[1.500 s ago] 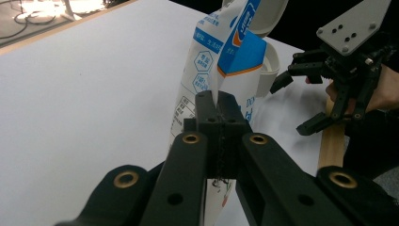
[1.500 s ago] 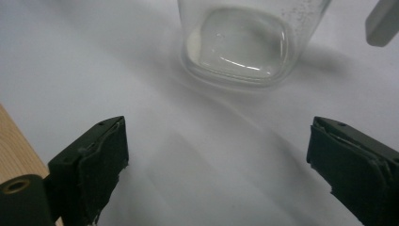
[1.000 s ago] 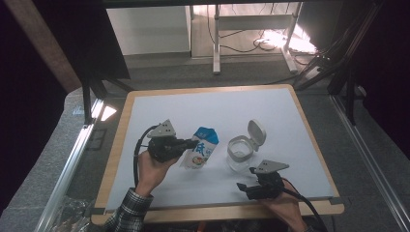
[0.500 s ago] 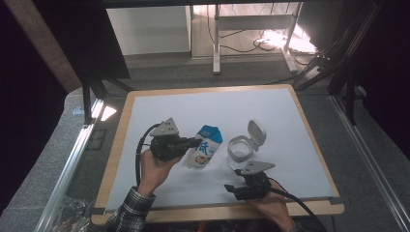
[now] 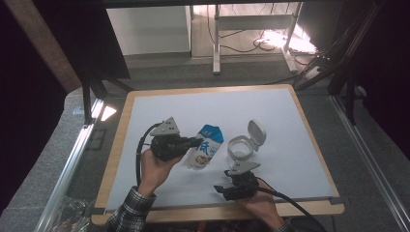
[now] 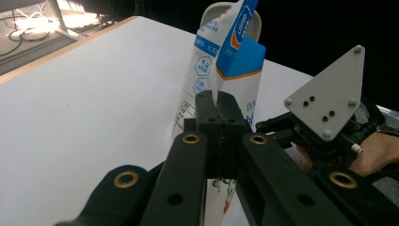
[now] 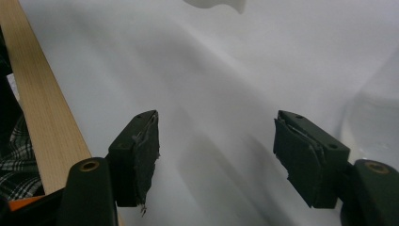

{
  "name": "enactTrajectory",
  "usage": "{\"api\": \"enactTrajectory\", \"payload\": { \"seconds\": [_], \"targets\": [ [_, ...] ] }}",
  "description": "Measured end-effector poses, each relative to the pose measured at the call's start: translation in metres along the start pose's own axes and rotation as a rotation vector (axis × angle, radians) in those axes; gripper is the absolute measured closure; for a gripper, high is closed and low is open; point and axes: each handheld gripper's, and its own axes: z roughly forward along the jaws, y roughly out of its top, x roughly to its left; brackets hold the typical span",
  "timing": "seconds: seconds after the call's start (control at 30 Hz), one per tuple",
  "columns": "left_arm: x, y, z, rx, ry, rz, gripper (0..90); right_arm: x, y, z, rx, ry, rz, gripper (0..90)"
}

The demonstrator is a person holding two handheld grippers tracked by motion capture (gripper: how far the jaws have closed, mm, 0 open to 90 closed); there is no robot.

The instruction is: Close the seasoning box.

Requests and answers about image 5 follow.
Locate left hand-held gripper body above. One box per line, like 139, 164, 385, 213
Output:
149, 116, 187, 162

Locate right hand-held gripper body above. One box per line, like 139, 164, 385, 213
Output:
223, 160, 261, 201

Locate blue and white milk pouch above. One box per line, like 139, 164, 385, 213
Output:
183, 124, 225, 170

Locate white flip-lid plastic container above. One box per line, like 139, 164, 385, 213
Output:
226, 119, 268, 168

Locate person's right hand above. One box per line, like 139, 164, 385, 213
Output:
234, 178, 286, 232

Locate person's left hand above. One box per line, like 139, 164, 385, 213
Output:
138, 148, 184, 197

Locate white table mat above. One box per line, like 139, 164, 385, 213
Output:
105, 87, 335, 212

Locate black metal stand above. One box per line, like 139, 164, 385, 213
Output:
80, 71, 136, 125

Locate clear plastic bag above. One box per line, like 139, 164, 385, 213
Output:
47, 194, 95, 232

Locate white cabinet panel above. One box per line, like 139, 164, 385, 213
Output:
105, 5, 192, 57

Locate black tripod stand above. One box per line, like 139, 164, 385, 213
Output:
293, 0, 383, 127

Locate brown wooden beam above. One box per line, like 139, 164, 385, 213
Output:
3, 0, 83, 95

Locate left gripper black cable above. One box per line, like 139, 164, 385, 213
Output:
134, 122, 162, 189

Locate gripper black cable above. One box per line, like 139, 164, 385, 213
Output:
134, 122, 162, 189
254, 185, 329, 232

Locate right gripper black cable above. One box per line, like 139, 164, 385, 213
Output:
254, 185, 329, 232

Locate white metal desk frame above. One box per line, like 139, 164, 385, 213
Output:
212, 3, 304, 75

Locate aluminium floor rail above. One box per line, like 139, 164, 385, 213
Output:
330, 95, 410, 232
33, 124, 96, 232

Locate black floor cables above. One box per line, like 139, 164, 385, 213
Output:
206, 4, 293, 55

